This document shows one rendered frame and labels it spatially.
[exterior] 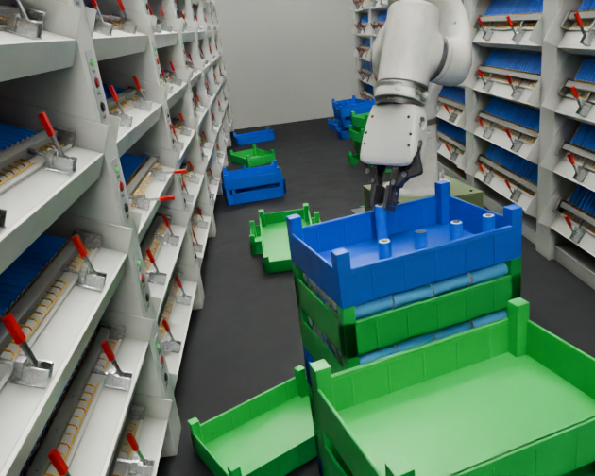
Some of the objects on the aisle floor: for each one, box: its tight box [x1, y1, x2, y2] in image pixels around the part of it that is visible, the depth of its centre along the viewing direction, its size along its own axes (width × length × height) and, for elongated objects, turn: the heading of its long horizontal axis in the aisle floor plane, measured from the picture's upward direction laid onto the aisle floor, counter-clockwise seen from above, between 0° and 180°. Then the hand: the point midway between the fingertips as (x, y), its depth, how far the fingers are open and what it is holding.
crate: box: [188, 366, 317, 476], centre depth 124 cm, size 30×20×8 cm
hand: (383, 197), depth 95 cm, fingers closed, pressing on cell
